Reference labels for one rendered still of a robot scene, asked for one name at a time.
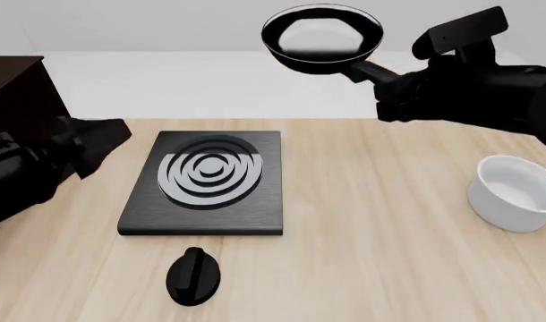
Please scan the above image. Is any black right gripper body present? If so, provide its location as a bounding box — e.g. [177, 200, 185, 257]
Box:
[373, 70, 438, 123]

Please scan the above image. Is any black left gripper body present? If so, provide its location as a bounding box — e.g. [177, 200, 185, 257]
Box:
[53, 115, 133, 181]

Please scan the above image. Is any black frying pan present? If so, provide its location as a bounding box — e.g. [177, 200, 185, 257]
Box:
[260, 3, 393, 85]

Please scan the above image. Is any dark wooden cabinet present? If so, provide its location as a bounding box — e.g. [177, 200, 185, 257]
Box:
[0, 55, 72, 142]

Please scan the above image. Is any flat plate on black stalk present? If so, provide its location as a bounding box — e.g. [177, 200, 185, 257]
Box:
[411, 5, 510, 68]

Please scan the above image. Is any flat black stove plate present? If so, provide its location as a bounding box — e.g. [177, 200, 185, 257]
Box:
[117, 130, 286, 238]

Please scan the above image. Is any white ceramic mug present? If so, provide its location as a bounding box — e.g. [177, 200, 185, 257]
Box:
[466, 154, 546, 233]

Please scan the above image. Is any round black stove knob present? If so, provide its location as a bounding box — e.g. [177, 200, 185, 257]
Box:
[165, 246, 222, 308]

